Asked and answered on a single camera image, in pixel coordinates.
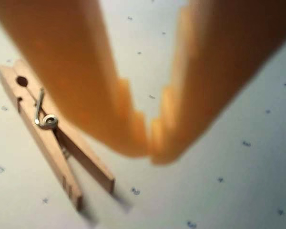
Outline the wooden clothespin with metal spring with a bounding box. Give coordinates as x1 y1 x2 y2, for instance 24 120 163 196
0 59 116 212

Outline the white dotted paper mat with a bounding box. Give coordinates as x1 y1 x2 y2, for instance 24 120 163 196
0 0 286 229

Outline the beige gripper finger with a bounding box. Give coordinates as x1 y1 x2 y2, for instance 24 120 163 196
149 0 286 166
0 0 150 158

